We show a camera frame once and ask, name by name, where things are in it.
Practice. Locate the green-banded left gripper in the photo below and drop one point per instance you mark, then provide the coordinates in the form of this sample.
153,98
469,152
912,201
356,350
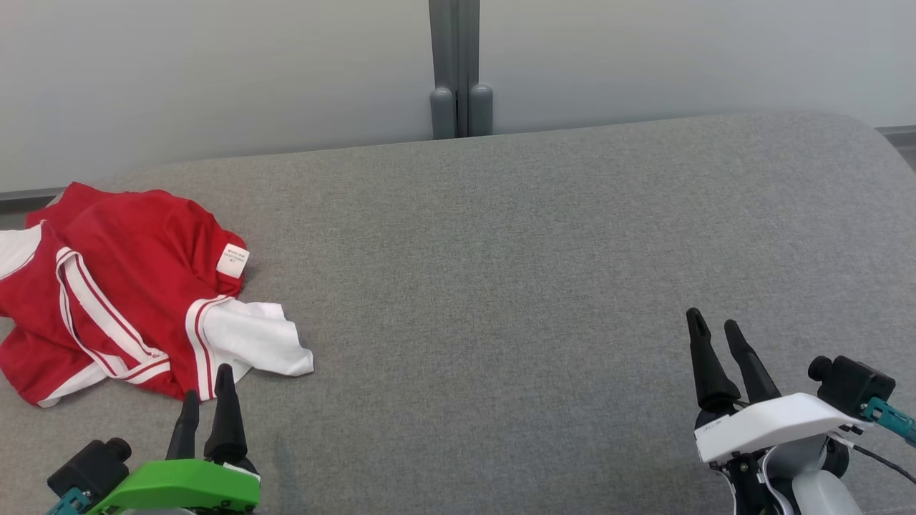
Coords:
186,483

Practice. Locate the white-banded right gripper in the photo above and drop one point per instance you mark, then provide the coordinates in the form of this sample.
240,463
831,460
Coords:
773,422

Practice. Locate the red shirt with white sleeves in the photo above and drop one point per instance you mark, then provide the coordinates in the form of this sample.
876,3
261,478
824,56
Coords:
28,343

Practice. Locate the red shorts with white stripe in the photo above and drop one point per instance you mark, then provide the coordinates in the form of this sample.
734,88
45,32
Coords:
143,222

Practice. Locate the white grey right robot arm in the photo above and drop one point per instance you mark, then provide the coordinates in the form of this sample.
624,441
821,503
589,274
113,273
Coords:
816,486

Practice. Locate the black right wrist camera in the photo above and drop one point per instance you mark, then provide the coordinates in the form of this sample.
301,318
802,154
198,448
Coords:
851,383

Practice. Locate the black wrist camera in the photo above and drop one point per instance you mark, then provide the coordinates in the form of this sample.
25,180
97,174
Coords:
89,468
851,383

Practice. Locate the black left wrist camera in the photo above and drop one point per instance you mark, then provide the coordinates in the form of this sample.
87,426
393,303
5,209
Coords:
89,468

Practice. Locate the grey double partition post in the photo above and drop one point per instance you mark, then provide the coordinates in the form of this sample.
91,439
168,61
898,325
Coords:
458,64

